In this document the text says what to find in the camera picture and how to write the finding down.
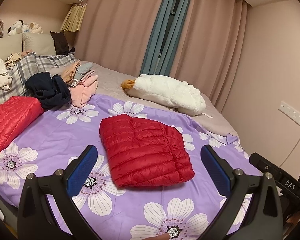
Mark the white dog plush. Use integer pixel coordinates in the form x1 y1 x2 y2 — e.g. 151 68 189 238
7 20 25 36

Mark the red puffer jacket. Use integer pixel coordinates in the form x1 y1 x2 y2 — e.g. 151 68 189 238
0 96 45 162
99 114 195 188

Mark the white goose plush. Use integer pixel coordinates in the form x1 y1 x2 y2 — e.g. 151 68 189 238
120 74 206 117

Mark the grey garment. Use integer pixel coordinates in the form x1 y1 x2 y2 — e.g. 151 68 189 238
75 62 94 79

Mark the white printed garment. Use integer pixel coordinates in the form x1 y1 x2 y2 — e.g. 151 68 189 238
0 58 13 91

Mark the pink curtain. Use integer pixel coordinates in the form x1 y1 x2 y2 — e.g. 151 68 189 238
170 0 248 108
74 0 170 78

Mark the purple floral blanket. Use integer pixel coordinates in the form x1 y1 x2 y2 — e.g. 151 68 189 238
0 94 263 240

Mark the white wall socket strip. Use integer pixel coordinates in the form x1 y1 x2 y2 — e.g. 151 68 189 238
278 100 300 128

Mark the beige plush toy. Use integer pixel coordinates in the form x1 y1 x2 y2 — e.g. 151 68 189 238
24 22 43 34

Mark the pleated beige hanging cloth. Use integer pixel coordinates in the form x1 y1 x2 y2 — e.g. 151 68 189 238
60 3 87 32

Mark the beige headboard cushion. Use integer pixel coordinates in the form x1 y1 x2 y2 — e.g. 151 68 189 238
0 34 24 62
22 32 57 55

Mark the brown pillow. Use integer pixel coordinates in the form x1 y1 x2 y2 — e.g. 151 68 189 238
50 31 75 55

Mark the peach garment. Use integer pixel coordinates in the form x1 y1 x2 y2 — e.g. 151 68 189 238
60 60 81 84

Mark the cartoon print cloth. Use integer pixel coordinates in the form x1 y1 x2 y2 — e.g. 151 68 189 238
4 51 37 69

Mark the dark window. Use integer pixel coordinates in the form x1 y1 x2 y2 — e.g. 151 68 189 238
160 2 178 58

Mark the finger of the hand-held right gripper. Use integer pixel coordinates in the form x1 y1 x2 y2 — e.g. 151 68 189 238
249 152 283 180

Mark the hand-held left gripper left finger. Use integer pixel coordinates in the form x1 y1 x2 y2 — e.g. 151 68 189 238
17 144 98 240

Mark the navy garment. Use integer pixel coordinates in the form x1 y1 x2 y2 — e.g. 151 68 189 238
25 72 72 112

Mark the pink garment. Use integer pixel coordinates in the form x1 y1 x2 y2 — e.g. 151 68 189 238
69 70 98 107

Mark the person's leg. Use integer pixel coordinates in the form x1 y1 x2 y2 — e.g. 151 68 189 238
150 232 171 240

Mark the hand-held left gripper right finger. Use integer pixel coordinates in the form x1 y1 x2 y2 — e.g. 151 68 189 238
200 145 284 240

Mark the blue curtain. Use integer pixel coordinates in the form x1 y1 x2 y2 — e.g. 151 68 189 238
140 0 199 77

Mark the grey plaid quilt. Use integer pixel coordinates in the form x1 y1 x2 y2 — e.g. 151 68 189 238
0 52 77 110

